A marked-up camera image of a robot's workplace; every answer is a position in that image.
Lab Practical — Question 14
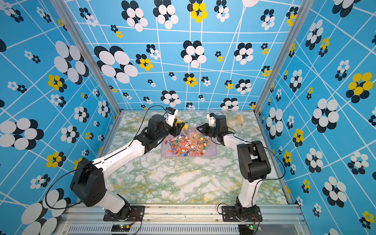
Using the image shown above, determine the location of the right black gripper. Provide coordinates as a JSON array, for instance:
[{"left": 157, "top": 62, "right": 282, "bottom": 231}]
[{"left": 197, "top": 124, "right": 220, "bottom": 138}]

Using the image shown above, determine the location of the clear ziploc bag of lollipops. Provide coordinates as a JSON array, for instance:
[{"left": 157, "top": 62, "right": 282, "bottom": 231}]
[{"left": 236, "top": 114, "right": 244, "bottom": 126}]

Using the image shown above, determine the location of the yellow duck ziploc bag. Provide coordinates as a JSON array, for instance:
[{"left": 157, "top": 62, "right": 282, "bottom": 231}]
[{"left": 176, "top": 117, "right": 205, "bottom": 141}]

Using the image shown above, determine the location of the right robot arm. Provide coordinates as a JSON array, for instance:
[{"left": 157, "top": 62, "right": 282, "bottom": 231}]
[{"left": 196, "top": 113, "right": 271, "bottom": 222}]

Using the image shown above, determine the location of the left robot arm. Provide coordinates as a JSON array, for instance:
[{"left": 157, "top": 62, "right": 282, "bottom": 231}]
[{"left": 70, "top": 114, "right": 186, "bottom": 221}]

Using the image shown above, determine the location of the pile of candies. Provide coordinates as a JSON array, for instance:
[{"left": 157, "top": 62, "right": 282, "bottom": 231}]
[{"left": 163, "top": 130, "right": 213, "bottom": 157}]

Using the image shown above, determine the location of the lilac plastic tray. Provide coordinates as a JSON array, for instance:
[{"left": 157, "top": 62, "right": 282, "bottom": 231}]
[{"left": 161, "top": 124, "right": 218, "bottom": 158}]

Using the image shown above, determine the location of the right controller board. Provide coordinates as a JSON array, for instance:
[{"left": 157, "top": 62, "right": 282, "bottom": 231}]
[{"left": 239, "top": 224, "right": 255, "bottom": 235}]

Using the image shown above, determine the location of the controller board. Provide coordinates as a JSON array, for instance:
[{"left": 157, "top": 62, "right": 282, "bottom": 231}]
[
  {"left": 239, "top": 224, "right": 255, "bottom": 235},
  {"left": 111, "top": 224, "right": 131, "bottom": 232}
]

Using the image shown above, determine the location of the left controller board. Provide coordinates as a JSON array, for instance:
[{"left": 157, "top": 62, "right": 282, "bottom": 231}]
[{"left": 111, "top": 224, "right": 131, "bottom": 232}]

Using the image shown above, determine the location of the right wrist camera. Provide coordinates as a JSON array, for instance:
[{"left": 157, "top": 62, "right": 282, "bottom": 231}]
[{"left": 207, "top": 113, "right": 216, "bottom": 127}]

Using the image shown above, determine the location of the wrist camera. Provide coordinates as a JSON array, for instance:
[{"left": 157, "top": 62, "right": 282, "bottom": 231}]
[
  {"left": 207, "top": 113, "right": 216, "bottom": 127},
  {"left": 165, "top": 107, "right": 178, "bottom": 127}
]

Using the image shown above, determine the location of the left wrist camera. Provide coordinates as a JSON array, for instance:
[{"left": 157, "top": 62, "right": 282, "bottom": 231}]
[{"left": 165, "top": 107, "right": 178, "bottom": 127}]

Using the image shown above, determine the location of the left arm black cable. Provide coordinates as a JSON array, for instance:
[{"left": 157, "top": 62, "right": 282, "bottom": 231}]
[{"left": 43, "top": 105, "right": 168, "bottom": 211}]

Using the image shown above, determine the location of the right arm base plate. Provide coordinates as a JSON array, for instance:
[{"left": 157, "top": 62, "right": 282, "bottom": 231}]
[{"left": 221, "top": 205, "right": 263, "bottom": 222}]

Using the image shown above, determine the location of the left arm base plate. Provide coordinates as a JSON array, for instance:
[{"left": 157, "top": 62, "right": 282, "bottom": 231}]
[{"left": 103, "top": 205, "right": 146, "bottom": 222}]

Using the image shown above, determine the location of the aluminium front rail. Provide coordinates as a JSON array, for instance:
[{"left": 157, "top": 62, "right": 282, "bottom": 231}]
[{"left": 56, "top": 204, "right": 311, "bottom": 235}]

